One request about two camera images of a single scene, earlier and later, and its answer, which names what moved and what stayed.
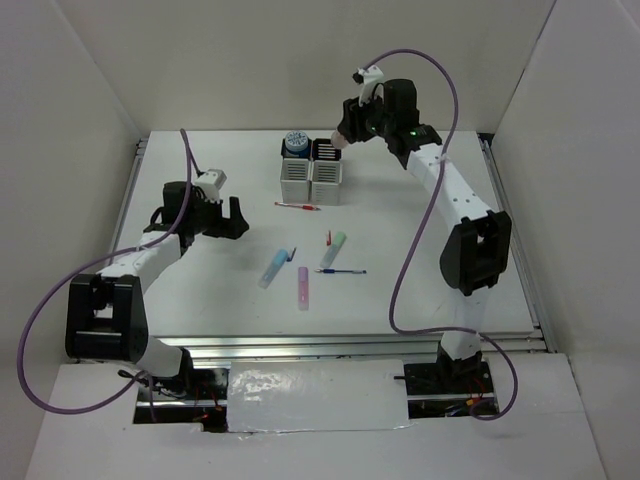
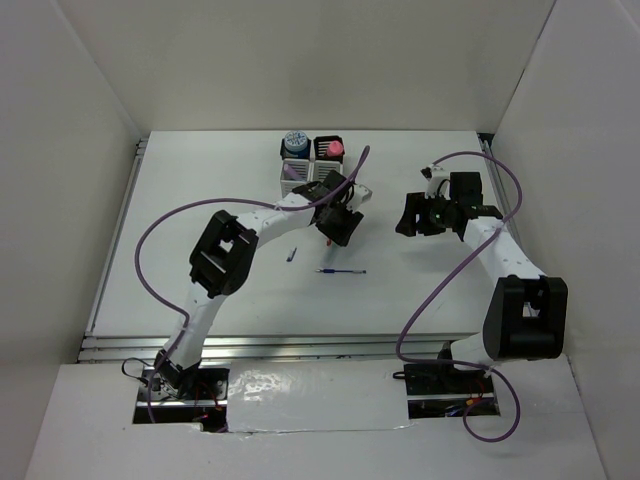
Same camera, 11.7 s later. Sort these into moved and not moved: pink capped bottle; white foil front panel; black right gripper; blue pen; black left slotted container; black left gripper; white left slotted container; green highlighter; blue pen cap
Moved: black right gripper; pink capped bottle; black left gripper
Not moved: blue pen cap; white left slotted container; green highlighter; blue pen; white foil front panel; black left slotted container
